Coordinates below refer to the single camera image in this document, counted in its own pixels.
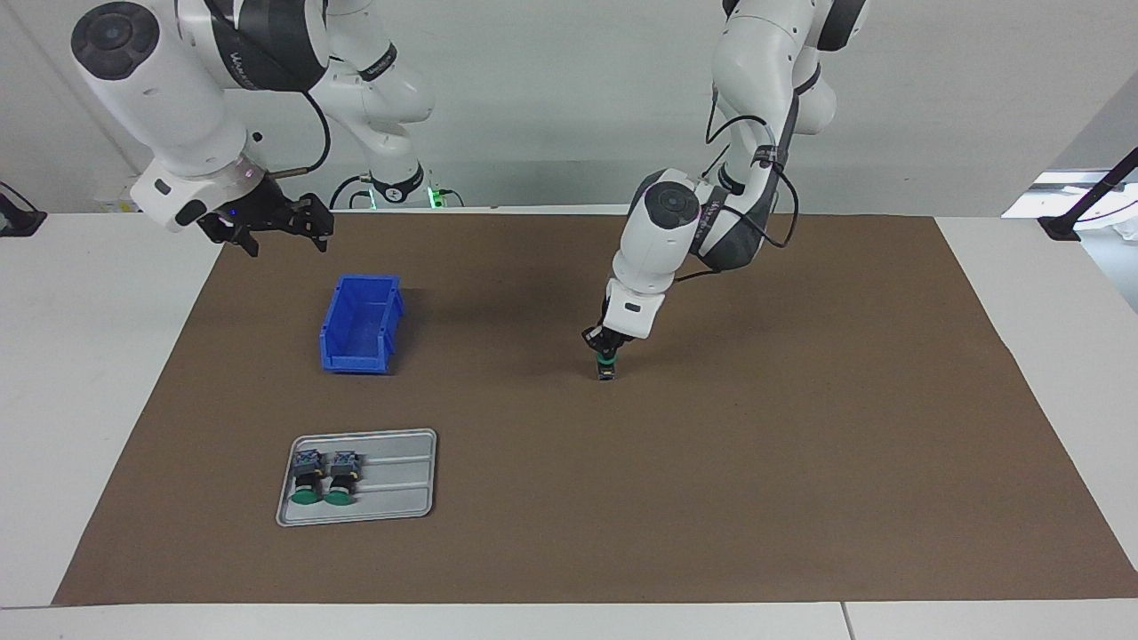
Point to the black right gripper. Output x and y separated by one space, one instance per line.
258 213

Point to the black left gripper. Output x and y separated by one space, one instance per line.
613 336

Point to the green push button switch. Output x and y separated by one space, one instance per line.
308 480
341 480
606 368

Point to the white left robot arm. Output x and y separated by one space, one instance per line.
765 71

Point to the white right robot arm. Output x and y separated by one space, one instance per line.
178 98

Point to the blue plastic bin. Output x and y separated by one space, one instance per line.
360 333

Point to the brown table mat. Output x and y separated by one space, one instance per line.
622 489

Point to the black table clamp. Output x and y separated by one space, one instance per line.
18 220

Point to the grey metal tray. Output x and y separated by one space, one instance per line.
400 498

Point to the black stand with pole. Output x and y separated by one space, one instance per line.
1058 227

